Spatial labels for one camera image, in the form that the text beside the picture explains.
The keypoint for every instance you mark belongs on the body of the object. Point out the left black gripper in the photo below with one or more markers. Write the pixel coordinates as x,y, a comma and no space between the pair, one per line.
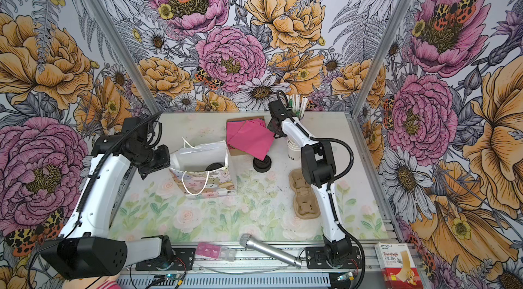
164,162

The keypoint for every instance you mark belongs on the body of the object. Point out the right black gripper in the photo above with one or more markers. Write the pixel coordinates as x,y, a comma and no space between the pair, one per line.
270,127

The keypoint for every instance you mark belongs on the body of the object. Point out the single pink paper napkin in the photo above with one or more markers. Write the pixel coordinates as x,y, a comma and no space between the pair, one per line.
253,139

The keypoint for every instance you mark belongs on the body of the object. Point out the white paper gift bag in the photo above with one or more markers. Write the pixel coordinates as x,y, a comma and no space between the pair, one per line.
188,170

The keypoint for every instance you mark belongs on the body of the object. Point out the black plastic cup lid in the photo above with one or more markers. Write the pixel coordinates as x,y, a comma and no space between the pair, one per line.
214,167

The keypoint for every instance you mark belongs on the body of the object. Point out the brown pulp cup carrier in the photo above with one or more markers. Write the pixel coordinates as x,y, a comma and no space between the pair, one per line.
304,201

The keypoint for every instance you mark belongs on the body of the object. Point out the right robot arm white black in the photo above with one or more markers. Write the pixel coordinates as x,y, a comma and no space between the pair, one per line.
319,170

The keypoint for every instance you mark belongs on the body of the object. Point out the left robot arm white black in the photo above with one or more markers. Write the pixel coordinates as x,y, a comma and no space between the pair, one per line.
84,249

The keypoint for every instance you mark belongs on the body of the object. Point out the pink straw holder cup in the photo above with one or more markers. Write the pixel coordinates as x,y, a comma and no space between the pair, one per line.
300,114

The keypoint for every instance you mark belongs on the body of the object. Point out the stack of white paper cups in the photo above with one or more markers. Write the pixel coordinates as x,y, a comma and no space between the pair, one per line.
293,150

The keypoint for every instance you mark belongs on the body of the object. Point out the brown cardboard napkin tray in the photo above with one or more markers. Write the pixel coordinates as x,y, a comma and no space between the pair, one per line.
233,126

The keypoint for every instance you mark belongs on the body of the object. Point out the pink plastic clip box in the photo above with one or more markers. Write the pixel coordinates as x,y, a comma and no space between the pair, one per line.
216,252

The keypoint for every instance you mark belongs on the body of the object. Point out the silver microphone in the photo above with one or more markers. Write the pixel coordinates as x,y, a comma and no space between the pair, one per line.
251,243

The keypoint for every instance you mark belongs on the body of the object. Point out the plush doll toy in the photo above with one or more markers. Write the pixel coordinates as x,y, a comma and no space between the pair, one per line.
105,282

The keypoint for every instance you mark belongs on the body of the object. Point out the bandage box red white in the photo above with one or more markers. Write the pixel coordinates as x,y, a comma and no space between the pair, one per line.
398,267

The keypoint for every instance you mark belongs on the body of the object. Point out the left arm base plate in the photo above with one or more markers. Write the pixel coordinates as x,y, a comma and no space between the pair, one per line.
182,261

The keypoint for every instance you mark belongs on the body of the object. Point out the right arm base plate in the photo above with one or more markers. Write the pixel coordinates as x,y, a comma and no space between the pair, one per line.
317,258

